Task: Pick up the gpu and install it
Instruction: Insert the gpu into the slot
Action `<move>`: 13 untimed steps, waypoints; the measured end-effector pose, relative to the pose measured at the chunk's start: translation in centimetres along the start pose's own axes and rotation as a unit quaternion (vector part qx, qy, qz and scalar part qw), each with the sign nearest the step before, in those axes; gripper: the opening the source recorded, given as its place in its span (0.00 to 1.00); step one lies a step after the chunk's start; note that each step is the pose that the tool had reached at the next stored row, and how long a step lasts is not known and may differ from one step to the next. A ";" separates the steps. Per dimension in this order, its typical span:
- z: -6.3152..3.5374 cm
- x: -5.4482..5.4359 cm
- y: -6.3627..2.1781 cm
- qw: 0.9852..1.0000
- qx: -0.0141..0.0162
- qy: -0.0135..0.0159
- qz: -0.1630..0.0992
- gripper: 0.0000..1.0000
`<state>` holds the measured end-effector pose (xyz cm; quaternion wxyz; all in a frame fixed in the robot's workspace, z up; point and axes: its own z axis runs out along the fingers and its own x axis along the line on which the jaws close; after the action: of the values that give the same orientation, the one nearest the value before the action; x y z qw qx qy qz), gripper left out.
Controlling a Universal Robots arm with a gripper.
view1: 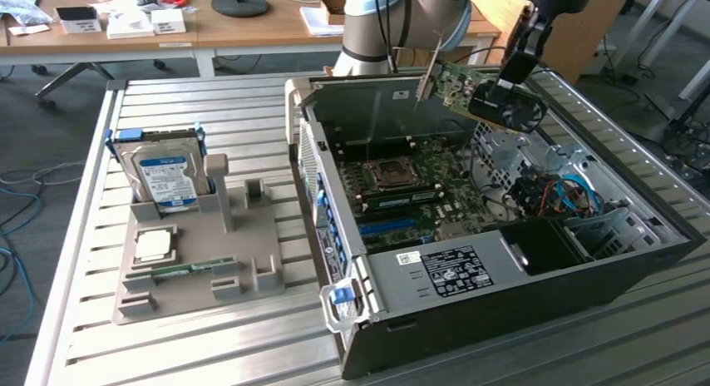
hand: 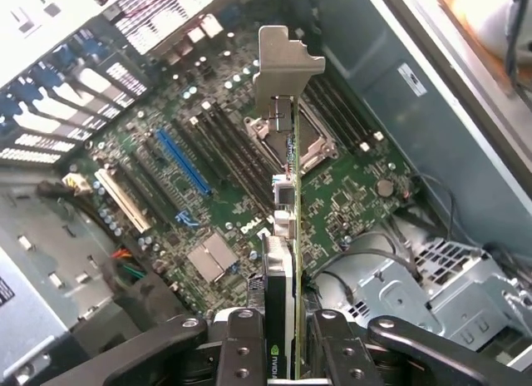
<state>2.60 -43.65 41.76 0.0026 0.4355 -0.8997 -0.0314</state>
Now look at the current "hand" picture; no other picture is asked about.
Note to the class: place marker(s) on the round coin battery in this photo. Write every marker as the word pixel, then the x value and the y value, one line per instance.
pixel 384 187

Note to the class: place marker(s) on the black open PC case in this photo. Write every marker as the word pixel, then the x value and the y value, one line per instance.
pixel 415 132

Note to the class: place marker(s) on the green motherboard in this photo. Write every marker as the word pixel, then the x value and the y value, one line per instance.
pixel 341 186

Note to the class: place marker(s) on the silver chipset heatsink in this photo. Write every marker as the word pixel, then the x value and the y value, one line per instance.
pixel 212 257

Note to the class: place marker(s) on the white expansion slot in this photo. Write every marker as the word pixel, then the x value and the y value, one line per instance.
pixel 122 201

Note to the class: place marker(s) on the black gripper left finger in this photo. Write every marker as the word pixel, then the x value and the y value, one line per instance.
pixel 243 352

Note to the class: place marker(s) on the metal CPU socket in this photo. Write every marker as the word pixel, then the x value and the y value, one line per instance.
pixel 320 144

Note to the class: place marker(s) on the black expansion slot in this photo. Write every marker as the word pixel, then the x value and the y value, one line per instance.
pixel 152 180
pixel 198 151
pixel 137 190

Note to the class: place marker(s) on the white power connector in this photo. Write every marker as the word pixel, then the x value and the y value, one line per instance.
pixel 77 183

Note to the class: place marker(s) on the metal disk bay cage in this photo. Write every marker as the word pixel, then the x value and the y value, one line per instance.
pixel 457 294

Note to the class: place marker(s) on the blue expansion slot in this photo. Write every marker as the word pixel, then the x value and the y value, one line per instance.
pixel 183 161

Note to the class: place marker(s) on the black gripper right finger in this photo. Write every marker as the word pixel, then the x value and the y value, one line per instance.
pixel 345 352

